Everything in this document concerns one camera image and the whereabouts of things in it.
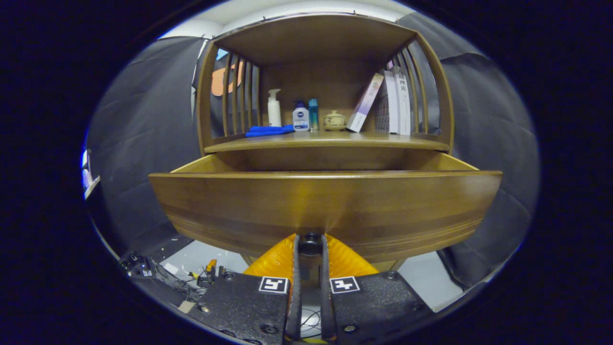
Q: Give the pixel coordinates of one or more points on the plain white book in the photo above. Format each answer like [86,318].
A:
[390,103]

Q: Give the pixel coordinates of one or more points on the wooden countertop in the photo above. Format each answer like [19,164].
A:
[335,140]

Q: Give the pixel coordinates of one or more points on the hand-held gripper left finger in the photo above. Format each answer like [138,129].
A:
[239,306]

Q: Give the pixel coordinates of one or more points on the blue folded cloth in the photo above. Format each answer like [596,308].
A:
[268,130]

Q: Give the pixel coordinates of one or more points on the blue translucent bottle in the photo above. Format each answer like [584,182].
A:
[313,115]

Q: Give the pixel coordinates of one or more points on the wooden drawer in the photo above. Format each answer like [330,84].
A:
[335,206]

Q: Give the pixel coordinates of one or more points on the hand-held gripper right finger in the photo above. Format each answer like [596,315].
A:
[378,306]

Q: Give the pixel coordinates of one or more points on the white book with black lettering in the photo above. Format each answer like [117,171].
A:
[403,103]

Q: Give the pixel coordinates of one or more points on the purple book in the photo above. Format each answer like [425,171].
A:
[365,103]

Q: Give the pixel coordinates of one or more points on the white and blue equipment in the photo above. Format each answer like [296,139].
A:
[87,175]

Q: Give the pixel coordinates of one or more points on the dark patterned book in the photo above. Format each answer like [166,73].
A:
[381,112]

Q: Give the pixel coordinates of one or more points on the white pump bottle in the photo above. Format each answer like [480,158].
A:
[274,112]

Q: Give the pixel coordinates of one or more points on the white lotion bottle blue cap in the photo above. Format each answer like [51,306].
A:
[300,120]

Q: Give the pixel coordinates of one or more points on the wooden cabinet with slatted shelf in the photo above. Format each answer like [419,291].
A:
[316,43]

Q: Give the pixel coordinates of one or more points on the cream lidded teacup with saucer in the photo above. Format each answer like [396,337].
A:
[334,120]

